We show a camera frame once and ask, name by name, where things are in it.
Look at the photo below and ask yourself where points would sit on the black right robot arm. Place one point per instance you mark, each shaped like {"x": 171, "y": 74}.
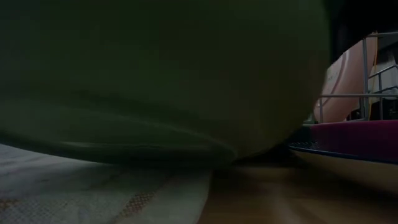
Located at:
{"x": 357, "y": 18}

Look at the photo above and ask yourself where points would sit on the blue patterned white-bottomed plate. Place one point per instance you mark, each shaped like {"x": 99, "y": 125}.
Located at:
{"x": 357, "y": 174}

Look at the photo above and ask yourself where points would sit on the white striped dish towel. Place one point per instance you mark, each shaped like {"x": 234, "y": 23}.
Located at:
{"x": 93, "y": 193}

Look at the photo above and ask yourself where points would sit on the sage green plate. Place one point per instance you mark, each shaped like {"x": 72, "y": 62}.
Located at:
{"x": 155, "y": 77}

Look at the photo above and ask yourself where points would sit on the magenta plate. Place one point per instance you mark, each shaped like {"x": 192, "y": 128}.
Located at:
{"x": 357, "y": 140}

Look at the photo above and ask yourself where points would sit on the pink beige plate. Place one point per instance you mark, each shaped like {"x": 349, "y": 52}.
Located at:
{"x": 348, "y": 81}

